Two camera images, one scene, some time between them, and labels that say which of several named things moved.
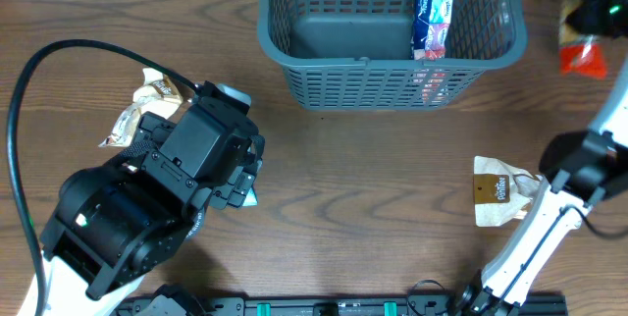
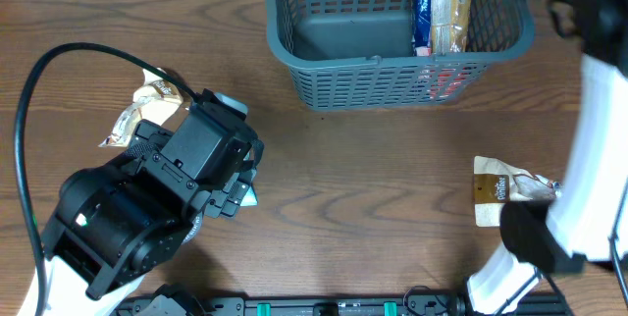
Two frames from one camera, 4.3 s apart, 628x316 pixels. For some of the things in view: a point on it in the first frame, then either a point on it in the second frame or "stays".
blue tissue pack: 433,8 stays
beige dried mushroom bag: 502,193 stays
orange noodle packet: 588,59 → 450,6
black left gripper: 239,183 stays
